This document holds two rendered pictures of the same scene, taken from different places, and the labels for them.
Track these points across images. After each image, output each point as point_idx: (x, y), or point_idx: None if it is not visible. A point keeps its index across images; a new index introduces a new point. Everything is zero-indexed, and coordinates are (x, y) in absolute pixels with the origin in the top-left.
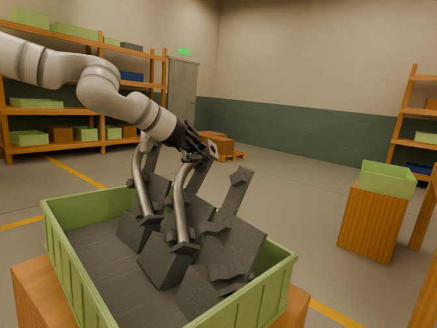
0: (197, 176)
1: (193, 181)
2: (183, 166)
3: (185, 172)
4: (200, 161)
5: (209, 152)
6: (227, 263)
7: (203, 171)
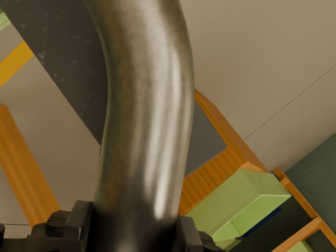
0: (89, 50)
1: (71, 6)
2: (135, 16)
3: (87, 2)
4: (96, 179)
5: None
6: None
7: (90, 114)
